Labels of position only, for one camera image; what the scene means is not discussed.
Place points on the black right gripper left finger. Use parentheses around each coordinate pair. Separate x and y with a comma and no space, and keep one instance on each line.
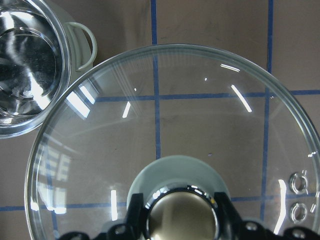
(136,217)

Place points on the light green cooking pot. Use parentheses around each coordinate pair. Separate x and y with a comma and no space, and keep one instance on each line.
(42,51)

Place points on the brown gridded table mat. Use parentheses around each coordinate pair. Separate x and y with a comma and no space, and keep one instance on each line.
(280,36)

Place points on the glass pot lid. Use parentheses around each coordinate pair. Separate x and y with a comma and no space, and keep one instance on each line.
(178,123)

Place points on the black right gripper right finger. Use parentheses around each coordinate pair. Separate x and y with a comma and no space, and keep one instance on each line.
(228,217)

